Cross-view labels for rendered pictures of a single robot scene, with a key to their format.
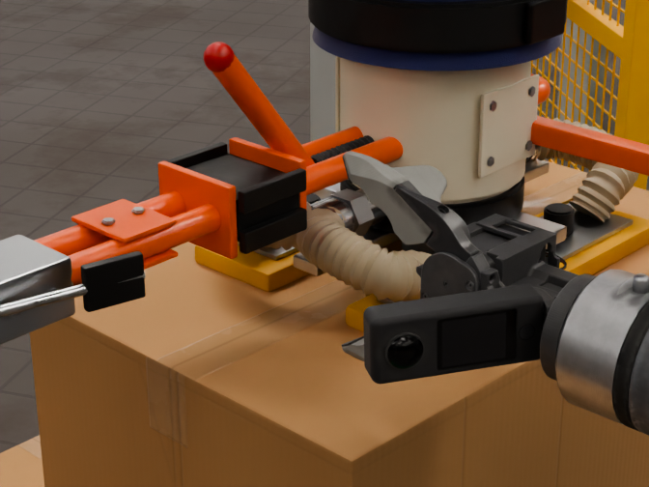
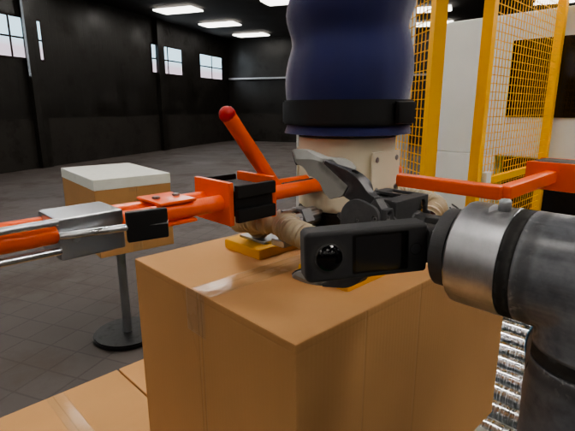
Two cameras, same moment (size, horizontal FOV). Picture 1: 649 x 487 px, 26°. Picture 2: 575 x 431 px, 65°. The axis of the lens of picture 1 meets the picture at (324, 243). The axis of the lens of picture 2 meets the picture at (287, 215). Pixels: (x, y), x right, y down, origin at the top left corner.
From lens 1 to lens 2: 0.50 m
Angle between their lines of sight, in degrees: 10
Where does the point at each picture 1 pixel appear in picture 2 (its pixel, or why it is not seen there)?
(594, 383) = (476, 277)
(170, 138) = not seen: hidden behind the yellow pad
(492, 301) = (391, 225)
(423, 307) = (342, 227)
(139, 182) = not seen: hidden behind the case
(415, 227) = (336, 185)
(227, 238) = (228, 214)
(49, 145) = not seen: hidden behind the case
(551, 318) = (436, 233)
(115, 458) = (173, 347)
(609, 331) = (488, 236)
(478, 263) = (379, 203)
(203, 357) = (216, 287)
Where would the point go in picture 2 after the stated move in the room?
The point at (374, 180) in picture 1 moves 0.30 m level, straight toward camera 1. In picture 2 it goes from (310, 159) to (286, 241)
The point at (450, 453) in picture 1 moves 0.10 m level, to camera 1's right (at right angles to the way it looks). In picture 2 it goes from (358, 345) to (436, 346)
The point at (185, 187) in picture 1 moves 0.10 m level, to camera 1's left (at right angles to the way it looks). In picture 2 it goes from (207, 187) to (136, 187)
